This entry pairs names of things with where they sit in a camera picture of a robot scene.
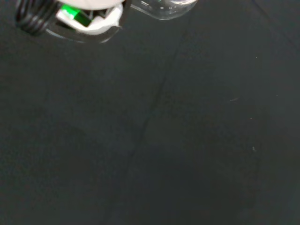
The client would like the black bench cloth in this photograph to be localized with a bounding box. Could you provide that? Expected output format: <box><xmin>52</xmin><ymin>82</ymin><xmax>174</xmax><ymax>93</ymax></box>
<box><xmin>0</xmin><ymin>0</ymin><xmax>300</xmax><ymax>225</ymax></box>

